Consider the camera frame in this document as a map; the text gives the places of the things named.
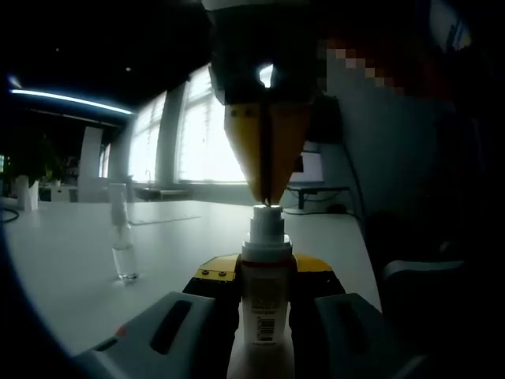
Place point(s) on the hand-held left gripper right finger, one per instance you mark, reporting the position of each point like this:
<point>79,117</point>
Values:
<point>339,327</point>

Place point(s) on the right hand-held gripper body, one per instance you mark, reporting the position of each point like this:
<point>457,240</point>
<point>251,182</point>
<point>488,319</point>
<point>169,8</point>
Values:
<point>236,4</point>

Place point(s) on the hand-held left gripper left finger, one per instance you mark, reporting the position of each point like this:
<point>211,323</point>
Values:
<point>189,316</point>

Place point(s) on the white pump bottle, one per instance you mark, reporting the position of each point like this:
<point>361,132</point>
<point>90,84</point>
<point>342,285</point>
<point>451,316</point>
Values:
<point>264,292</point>

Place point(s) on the small lit screen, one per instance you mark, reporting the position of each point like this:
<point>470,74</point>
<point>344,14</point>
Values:
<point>311,166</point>

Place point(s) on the large bright window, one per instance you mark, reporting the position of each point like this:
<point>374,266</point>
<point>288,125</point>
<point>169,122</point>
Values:
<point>205,150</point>

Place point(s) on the thin white sheet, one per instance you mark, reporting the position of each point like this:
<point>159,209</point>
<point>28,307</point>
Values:
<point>165,220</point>

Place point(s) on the long ceiling light strip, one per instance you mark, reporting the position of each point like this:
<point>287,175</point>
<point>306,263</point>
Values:
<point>71,100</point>

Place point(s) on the dark wall monitor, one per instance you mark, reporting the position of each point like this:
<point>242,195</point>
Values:
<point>325,122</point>

